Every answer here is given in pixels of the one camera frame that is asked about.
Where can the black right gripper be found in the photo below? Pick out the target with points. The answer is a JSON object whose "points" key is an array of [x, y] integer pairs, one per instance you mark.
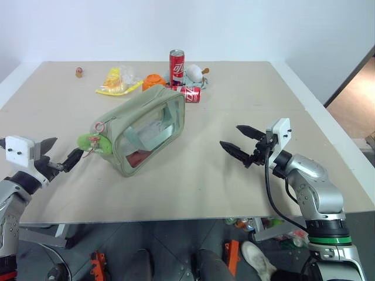
{"points": [[260, 152]]}

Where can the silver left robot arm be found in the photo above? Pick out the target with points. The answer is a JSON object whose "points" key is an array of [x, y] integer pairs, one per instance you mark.
{"points": [[8, 199]]}

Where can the green toy ball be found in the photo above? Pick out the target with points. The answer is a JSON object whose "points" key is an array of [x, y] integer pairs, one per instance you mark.
{"points": [[276, 222]]}

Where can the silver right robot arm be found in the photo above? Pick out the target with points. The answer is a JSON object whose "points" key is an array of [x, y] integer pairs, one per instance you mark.
{"points": [[310, 172]]}

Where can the white round plush toy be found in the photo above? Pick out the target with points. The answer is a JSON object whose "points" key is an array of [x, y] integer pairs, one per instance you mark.
{"points": [[194, 73]]}

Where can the grey blue cloth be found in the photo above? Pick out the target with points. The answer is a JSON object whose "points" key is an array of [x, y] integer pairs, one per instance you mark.
{"points": [[205, 82]]}

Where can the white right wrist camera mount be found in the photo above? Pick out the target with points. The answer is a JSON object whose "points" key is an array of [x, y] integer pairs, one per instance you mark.
{"points": [[281, 131]]}

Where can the green transparent pouch bag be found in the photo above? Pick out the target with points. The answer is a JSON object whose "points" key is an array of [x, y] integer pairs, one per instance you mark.
{"points": [[137, 105]]}

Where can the white shoe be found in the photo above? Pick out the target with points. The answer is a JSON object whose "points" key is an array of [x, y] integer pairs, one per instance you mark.
{"points": [[257, 259]]}

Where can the clear plastic bag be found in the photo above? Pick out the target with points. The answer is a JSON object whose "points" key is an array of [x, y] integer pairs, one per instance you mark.
{"points": [[127, 73]]}

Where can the dark door frame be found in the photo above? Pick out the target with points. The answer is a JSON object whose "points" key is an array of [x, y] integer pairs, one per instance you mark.
{"points": [[348, 77]]}

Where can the orange plastic bowl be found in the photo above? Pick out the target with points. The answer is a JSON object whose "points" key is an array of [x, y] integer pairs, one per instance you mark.
{"points": [[153, 82]]}

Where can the orange black clamp tool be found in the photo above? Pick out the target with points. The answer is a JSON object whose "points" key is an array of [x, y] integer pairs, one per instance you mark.
{"points": [[233, 257], [98, 263]]}

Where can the tall red cola can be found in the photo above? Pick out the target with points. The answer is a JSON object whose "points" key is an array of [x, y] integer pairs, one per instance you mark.
{"points": [[177, 68]]}

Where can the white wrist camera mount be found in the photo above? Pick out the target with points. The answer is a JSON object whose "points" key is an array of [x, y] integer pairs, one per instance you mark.
{"points": [[281, 131], [18, 147]]}

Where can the small red brown figurine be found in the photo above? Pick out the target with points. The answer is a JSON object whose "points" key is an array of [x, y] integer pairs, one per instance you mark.
{"points": [[78, 72]]}

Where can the white table frame bracket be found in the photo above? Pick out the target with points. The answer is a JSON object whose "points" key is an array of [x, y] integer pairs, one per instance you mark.
{"points": [[269, 232], [41, 231]]}

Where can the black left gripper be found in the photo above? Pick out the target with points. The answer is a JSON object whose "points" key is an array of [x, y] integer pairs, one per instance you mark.
{"points": [[44, 168]]}

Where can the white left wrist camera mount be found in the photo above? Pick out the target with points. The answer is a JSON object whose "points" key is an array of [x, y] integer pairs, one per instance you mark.
{"points": [[18, 147]]}

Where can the yellow snack bag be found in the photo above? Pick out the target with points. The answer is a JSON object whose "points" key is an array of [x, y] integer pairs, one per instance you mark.
{"points": [[112, 83]]}

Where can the dark grey rounded shape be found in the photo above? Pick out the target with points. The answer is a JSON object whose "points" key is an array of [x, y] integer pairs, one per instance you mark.
{"points": [[211, 266]]}

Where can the red white packet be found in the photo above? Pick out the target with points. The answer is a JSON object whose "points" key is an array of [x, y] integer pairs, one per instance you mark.
{"points": [[299, 234]]}

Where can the short red cola can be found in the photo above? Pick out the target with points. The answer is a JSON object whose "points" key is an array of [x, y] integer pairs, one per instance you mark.
{"points": [[192, 93]]}

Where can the brown wooden spoon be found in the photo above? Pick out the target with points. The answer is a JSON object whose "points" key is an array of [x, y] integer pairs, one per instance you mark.
{"points": [[205, 71]]}

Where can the green plush zipper charm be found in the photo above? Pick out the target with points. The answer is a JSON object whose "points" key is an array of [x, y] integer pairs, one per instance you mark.
{"points": [[85, 141]]}

